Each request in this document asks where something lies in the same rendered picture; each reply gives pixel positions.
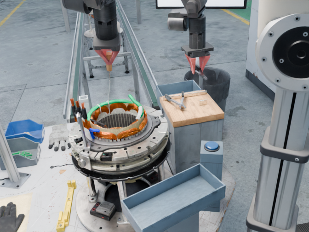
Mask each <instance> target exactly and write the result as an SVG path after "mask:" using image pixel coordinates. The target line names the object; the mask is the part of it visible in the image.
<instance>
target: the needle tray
mask: <svg viewBox="0 0 309 232"><path fill-rule="evenodd" d="M225 190H226V185H225V184H224V183H223V182H222V181H220V180H219V179H218V178H217V177H216V176H214V175H213V174H212V173H211V172H210V171H208V170H207V169H206V168H205V167H204V166H202V165H201V164H200V163H199V164H197V165H195V166H192V167H190V168H189V169H187V170H184V171H182V172H180V173H178V174H176V175H174V176H172V177H169V178H167V179H165V180H163V181H161V182H159V183H156V184H154V185H152V186H150V187H148V188H146V189H144V190H141V191H139V192H137V193H135V194H133V195H131V196H129V197H126V198H124V199H122V200H121V206H122V211H123V214H124V215H125V217H126V218H127V219H128V221H129V222H130V224H131V226H132V227H133V229H134V230H135V231H136V232H199V212H200V211H202V210H203V209H205V208H207V207H209V206H211V205H212V204H214V203H216V202H218V201H220V200H222V199H223V198H225Z"/></svg>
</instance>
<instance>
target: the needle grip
mask: <svg viewBox="0 0 309 232"><path fill-rule="evenodd" d="M111 57H112V53H111V52H107V53H106V58H107V59H108V60H110V59H111ZM106 68H107V71H112V65H107V64H106Z"/></svg>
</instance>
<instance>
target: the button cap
mask: <svg viewBox="0 0 309 232"><path fill-rule="evenodd" d="M206 148H207V149H209V150H216V149H217V148H218V143H216V142H214V141H209V142H207V143H206Z"/></svg>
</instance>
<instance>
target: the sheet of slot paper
mask: <svg viewBox="0 0 309 232"><path fill-rule="evenodd" d="M32 195H33V193H32V192H31V193H27V194H22V195H17V196H12V197H6V198H1V199H0V207H1V206H3V205H5V206H7V204H8V203H9V202H13V203H14V204H16V208H17V217H18V215H19V214H24V215H25V217H24V219H23V221H22V223H21V225H20V227H19V229H18V230H17V232H26V230H27V225H28V219H29V212H30V206H31V200H32Z"/></svg>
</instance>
